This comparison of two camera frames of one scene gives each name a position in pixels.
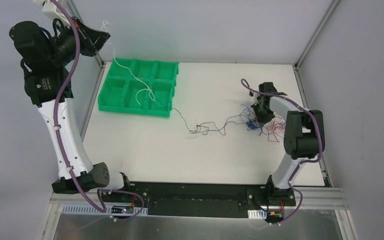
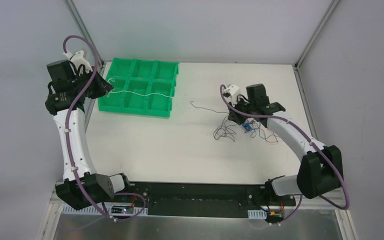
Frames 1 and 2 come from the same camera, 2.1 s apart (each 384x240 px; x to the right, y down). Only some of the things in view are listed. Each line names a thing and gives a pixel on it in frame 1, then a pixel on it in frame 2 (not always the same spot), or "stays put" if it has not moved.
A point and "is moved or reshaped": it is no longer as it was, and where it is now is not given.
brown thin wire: x=211 y=122 -> x=224 y=129
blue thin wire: x=252 y=126 is moved or reshaped
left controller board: x=122 y=210 stays put
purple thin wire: x=253 y=121 is moved or reshaped
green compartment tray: x=140 y=86 stays put
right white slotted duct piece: x=259 y=214 stays put
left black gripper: x=84 y=38 -> x=100 y=85
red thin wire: x=278 y=126 is moved or reshaped
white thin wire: x=130 y=72 -> x=110 y=92
